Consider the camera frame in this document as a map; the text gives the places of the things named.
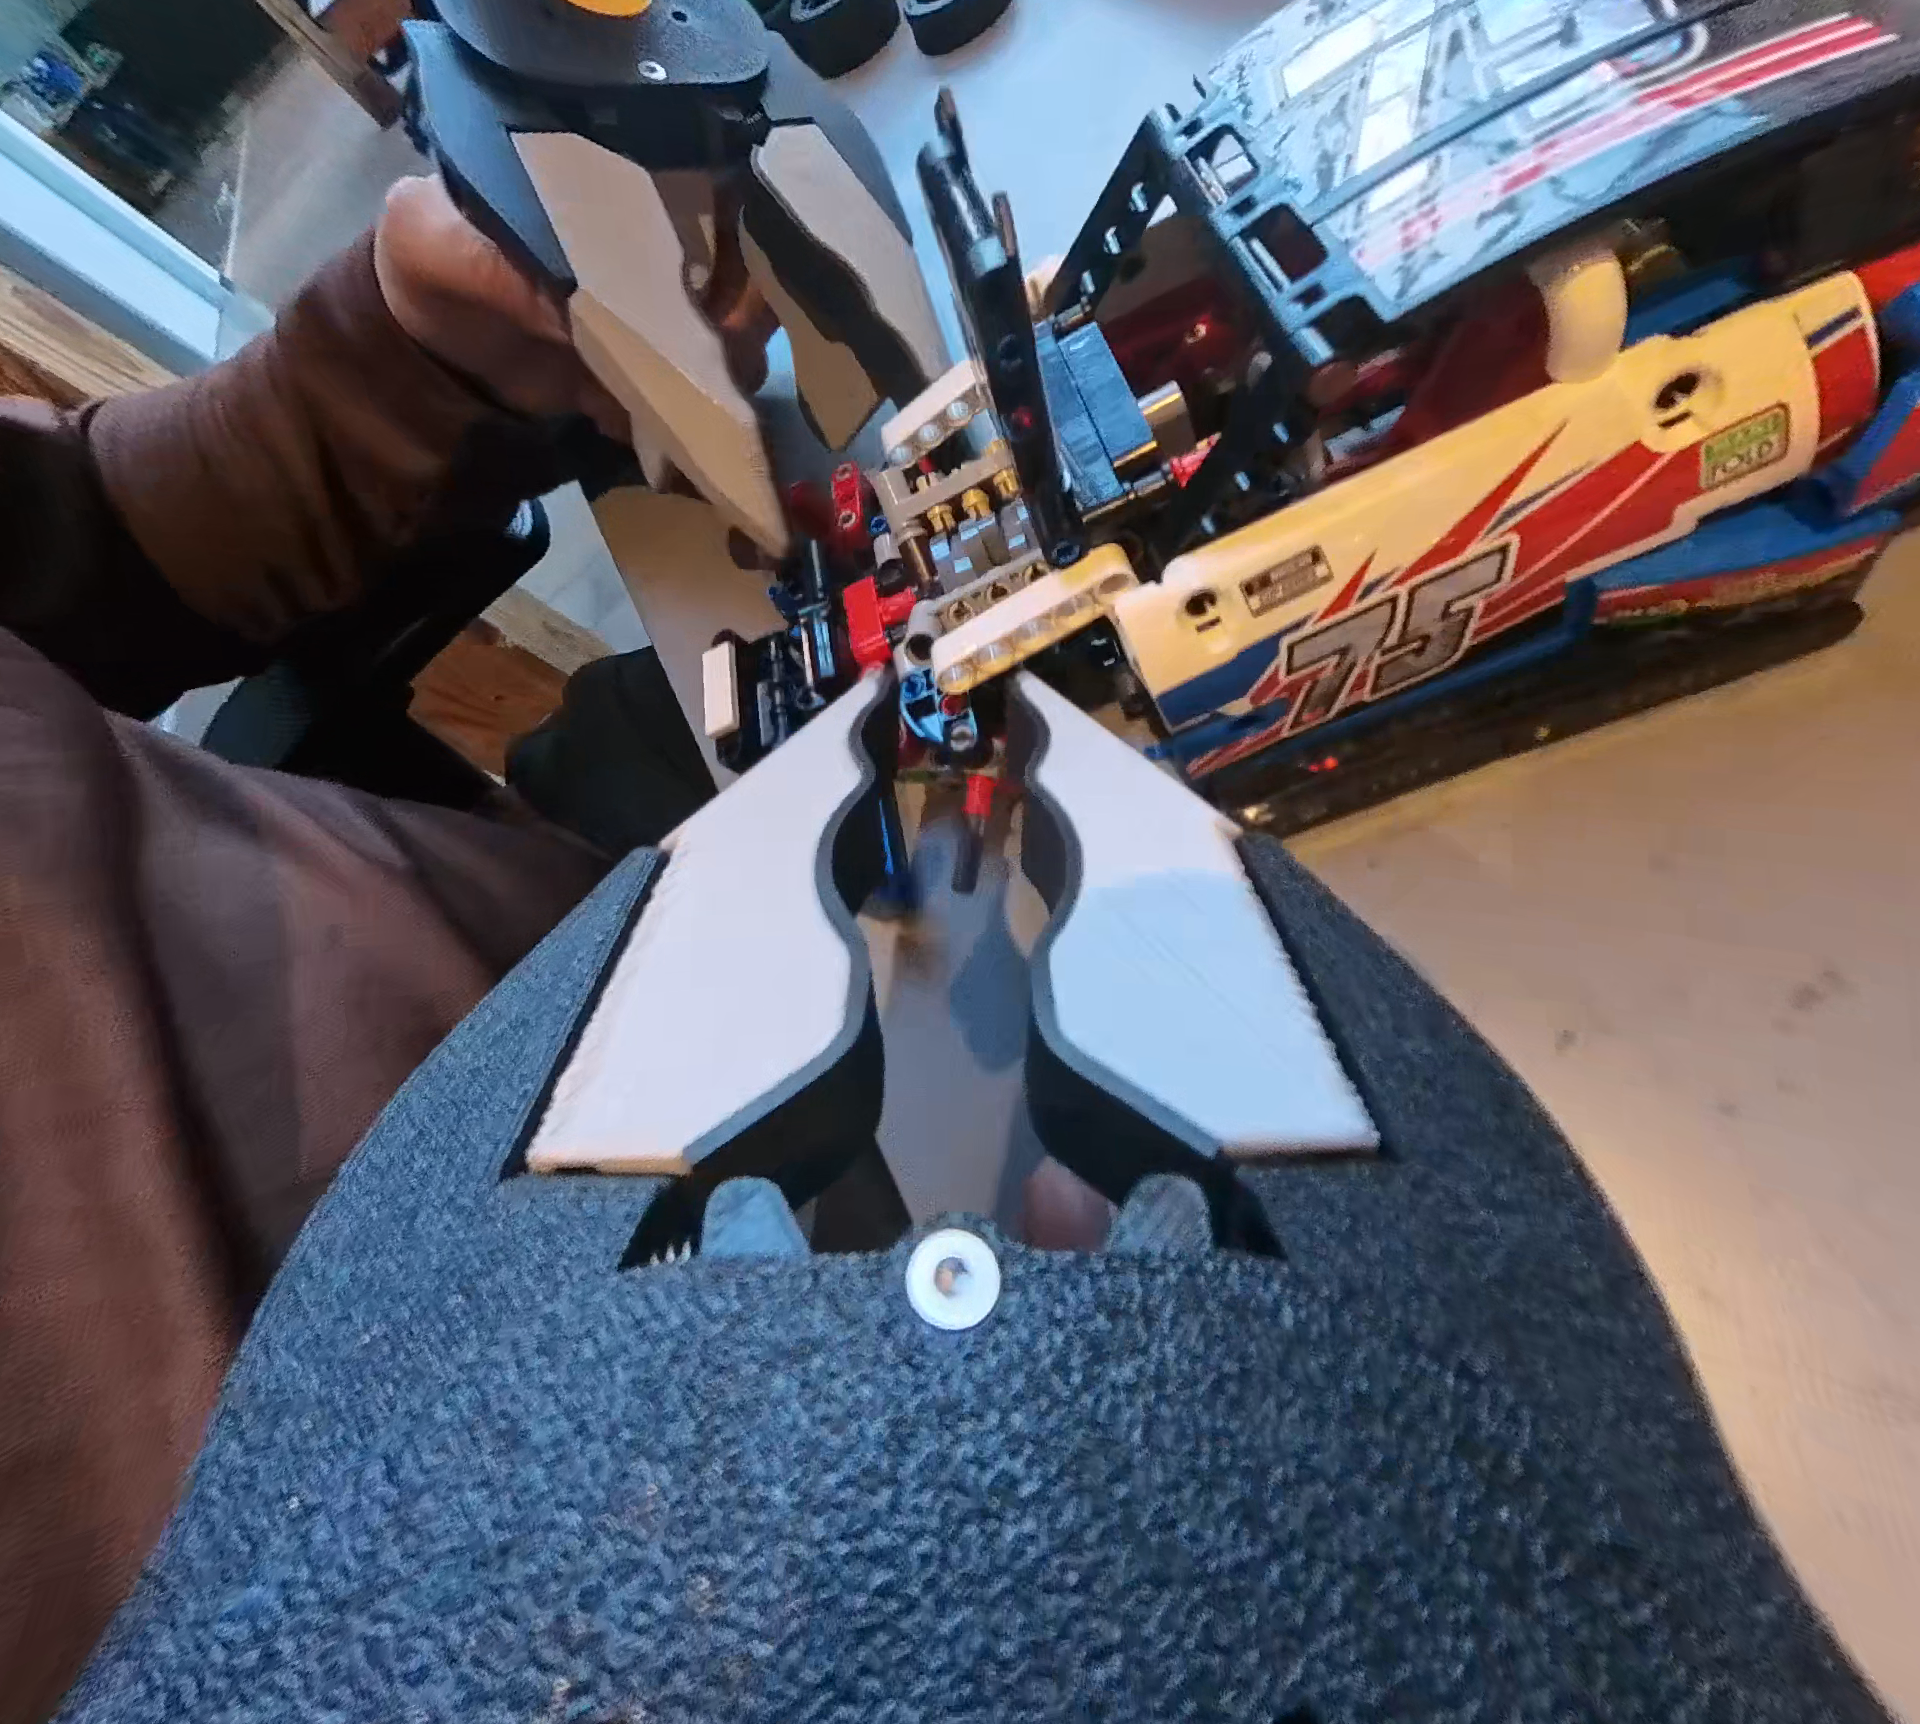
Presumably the brick-built toy race car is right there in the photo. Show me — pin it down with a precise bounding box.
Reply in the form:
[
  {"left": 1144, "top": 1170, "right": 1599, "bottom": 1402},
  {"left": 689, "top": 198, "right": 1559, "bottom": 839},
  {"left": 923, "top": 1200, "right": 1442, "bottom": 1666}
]
[{"left": 703, "top": 0, "right": 1920, "bottom": 842}]

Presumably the person's left hand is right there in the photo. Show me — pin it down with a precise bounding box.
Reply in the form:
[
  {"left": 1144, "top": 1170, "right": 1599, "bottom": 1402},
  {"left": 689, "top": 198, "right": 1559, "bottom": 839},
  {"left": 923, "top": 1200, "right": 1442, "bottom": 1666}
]
[{"left": 373, "top": 175, "right": 648, "bottom": 474}]

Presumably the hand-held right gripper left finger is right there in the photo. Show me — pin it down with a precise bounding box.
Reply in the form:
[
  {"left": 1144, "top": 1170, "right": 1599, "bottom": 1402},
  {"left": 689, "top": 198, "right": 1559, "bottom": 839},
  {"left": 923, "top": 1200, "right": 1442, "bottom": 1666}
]
[{"left": 525, "top": 670, "right": 896, "bottom": 1177}]

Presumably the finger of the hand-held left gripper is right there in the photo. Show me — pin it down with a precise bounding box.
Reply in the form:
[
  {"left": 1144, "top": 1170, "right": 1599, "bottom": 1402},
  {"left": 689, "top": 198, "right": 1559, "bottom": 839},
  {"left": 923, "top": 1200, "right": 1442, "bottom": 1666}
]
[
  {"left": 510, "top": 125, "right": 798, "bottom": 564},
  {"left": 743, "top": 109, "right": 951, "bottom": 453}
]

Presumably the grey desk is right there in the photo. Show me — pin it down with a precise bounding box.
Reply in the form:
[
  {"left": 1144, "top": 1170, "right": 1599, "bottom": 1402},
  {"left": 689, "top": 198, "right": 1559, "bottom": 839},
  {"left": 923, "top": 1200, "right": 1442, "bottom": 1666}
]
[{"left": 592, "top": 0, "right": 1920, "bottom": 1696}]

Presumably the black office chair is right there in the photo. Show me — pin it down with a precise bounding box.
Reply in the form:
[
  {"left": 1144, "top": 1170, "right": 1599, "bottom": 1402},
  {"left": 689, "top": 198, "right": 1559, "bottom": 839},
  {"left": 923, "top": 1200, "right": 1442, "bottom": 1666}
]
[{"left": 203, "top": 500, "right": 721, "bottom": 855}]

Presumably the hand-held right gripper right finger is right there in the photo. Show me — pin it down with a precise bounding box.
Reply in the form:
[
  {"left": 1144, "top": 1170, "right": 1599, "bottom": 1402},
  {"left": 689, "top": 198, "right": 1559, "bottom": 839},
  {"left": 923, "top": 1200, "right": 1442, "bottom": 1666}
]
[{"left": 1009, "top": 670, "right": 1382, "bottom": 1163}]

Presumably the person's left forearm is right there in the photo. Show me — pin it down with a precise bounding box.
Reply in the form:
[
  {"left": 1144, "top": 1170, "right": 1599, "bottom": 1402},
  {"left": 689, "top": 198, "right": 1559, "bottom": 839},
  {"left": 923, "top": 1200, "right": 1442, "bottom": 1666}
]
[{"left": 0, "top": 238, "right": 602, "bottom": 721}]

